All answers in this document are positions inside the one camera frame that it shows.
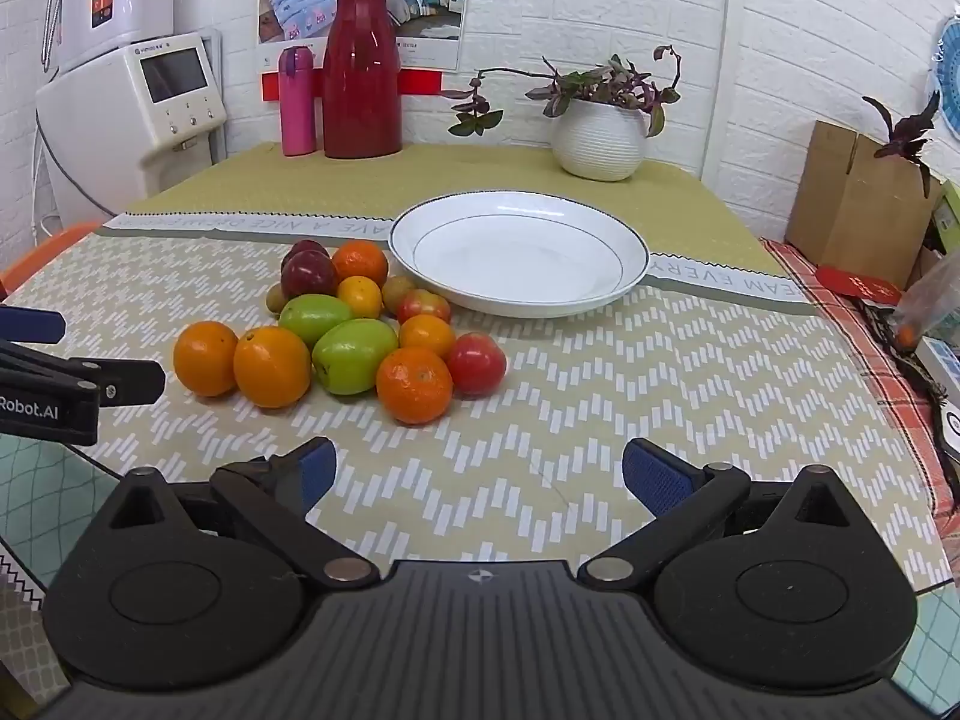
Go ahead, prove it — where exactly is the large cardboard box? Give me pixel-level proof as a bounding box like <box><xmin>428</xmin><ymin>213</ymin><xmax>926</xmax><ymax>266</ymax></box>
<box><xmin>784</xmin><ymin>120</ymin><xmax>946</xmax><ymax>290</ymax></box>

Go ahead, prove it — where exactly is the orange plastic stool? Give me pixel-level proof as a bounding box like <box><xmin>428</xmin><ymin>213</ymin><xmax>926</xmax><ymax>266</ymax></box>
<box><xmin>0</xmin><ymin>221</ymin><xmax>102</xmax><ymax>293</ymax></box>

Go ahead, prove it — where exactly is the grey purifier hose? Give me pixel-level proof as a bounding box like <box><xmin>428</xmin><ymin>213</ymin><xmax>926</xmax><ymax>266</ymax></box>
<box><xmin>41</xmin><ymin>0</ymin><xmax>80</xmax><ymax>80</ymax></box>

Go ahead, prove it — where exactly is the red plaid cloth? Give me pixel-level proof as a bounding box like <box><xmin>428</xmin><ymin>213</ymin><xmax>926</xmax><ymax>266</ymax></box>
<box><xmin>759</xmin><ymin>238</ymin><xmax>957</xmax><ymax>518</ymax></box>

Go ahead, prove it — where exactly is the white potted purple plant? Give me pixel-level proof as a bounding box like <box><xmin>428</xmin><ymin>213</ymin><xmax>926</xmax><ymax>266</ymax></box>
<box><xmin>441</xmin><ymin>43</ymin><xmax>683</xmax><ymax>182</ymax></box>

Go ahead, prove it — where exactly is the white wall conduit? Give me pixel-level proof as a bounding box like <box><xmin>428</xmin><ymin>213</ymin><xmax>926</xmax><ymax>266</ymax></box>
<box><xmin>701</xmin><ymin>0</ymin><xmax>734</xmax><ymax>181</ymax></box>

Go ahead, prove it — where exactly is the deep orange tangerine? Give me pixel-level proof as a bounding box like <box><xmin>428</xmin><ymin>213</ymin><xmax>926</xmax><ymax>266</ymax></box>
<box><xmin>376</xmin><ymin>347</ymin><xmax>455</xmax><ymax>425</ymax></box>
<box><xmin>331</xmin><ymin>239</ymin><xmax>389</xmax><ymax>287</ymax></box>

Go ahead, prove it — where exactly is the red envelope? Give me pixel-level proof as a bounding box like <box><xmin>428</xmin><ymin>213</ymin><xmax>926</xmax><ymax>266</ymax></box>
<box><xmin>816</xmin><ymin>265</ymin><xmax>903</xmax><ymax>306</ymax></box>

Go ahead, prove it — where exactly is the pink thermos bottle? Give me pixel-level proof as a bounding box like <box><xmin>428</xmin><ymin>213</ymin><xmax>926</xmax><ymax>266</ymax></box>
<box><xmin>279</xmin><ymin>45</ymin><xmax>316</xmax><ymax>158</ymax></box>

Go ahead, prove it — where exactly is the white round device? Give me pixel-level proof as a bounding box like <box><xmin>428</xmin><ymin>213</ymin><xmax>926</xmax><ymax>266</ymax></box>
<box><xmin>934</xmin><ymin>390</ymin><xmax>960</xmax><ymax>460</ymax></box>

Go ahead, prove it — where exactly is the clear plastic bag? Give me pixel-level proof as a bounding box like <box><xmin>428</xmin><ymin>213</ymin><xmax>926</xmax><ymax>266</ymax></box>
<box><xmin>891</xmin><ymin>246</ymin><xmax>960</xmax><ymax>352</ymax></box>

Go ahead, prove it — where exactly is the white water dispenser with screen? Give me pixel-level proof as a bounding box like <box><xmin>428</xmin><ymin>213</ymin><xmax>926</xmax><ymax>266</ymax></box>
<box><xmin>34</xmin><ymin>28</ymin><xmax>228</xmax><ymax>230</ymax></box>

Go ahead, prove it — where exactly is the small yellow orange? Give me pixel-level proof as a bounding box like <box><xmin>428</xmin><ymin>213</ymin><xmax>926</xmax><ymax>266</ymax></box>
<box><xmin>337</xmin><ymin>276</ymin><xmax>383</xmax><ymax>320</ymax></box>

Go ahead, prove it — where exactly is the dark purple plant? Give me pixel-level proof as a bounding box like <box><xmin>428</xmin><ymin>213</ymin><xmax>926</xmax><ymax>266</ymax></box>
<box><xmin>862</xmin><ymin>92</ymin><xmax>943</xmax><ymax>200</ymax></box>

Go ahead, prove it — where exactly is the white water purifier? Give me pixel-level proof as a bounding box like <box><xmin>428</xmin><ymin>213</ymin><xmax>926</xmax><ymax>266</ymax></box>
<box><xmin>49</xmin><ymin>0</ymin><xmax>177</xmax><ymax>76</ymax></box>

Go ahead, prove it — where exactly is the large blue paper fan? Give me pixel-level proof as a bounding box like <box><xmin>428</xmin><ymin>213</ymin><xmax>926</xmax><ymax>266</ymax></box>
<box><xmin>930</xmin><ymin>15</ymin><xmax>960</xmax><ymax>137</ymax></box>

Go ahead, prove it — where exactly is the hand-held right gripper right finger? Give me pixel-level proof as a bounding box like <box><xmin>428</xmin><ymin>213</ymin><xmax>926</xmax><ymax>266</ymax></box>
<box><xmin>577</xmin><ymin>436</ymin><xmax>863</xmax><ymax>592</ymax></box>

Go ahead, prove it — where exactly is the red thermos jug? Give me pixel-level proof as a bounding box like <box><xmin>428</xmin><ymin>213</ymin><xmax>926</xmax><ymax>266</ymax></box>
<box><xmin>322</xmin><ymin>0</ymin><xmax>404</xmax><ymax>160</ymax></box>

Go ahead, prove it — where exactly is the black patterned cloth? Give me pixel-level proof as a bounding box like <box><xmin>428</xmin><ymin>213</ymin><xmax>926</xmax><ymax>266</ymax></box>
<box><xmin>859</xmin><ymin>298</ymin><xmax>950</xmax><ymax>410</ymax></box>

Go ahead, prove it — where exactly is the red tomato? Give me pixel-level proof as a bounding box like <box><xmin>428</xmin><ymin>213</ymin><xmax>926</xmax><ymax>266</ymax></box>
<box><xmin>446</xmin><ymin>332</ymin><xmax>508</xmax><ymax>398</ymax></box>

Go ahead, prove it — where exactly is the large orange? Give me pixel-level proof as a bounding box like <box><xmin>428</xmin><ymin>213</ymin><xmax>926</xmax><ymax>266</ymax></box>
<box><xmin>173</xmin><ymin>321</ymin><xmax>239</xmax><ymax>398</ymax></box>
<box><xmin>233</xmin><ymin>326</ymin><xmax>312</xmax><ymax>409</ymax></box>

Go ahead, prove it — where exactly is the green jujube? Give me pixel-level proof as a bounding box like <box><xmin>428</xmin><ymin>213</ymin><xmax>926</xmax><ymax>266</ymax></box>
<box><xmin>312</xmin><ymin>319</ymin><xmax>399</xmax><ymax>396</ymax></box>
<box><xmin>279</xmin><ymin>295</ymin><xmax>353</xmax><ymax>348</ymax></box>

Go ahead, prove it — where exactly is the dark red apple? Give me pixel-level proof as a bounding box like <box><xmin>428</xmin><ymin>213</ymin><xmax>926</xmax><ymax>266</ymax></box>
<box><xmin>281</xmin><ymin>250</ymin><xmax>338</xmax><ymax>299</ymax></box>

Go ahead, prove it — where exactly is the teal checked cloth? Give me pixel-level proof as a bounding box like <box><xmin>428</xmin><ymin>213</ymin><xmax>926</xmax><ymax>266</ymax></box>
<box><xmin>0</xmin><ymin>431</ymin><xmax>960</xmax><ymax>717</ymax></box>

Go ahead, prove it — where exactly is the red yellow peach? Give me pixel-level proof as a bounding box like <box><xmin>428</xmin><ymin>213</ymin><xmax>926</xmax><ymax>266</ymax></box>
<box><xmin>396</xmin><ymin>289</ymin><xmax>452</xmax><ymax>325</ymax></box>

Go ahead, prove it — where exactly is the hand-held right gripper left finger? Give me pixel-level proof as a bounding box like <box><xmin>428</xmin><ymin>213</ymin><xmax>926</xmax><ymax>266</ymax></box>
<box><xmin>97</xmin><ymin>436</ymin><xmax>380</xmax><ymax>592</ymax></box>

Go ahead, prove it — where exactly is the white plate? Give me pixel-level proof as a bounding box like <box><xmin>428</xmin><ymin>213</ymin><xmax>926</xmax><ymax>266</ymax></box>
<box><xmin>388</xmin><ymin>193</ymin><xmax>650</xmax><ymax>317</ymax></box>

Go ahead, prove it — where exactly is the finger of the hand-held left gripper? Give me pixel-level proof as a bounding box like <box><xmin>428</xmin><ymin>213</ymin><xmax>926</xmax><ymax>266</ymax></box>
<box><xmin>0</xmin><ymin>339</ymin><xmax>167</xmax><ymax>408</ymax></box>
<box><xmin>0</xmin><ymin>307</ymin><xmax>67</xmax><ymax>347</ymax></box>

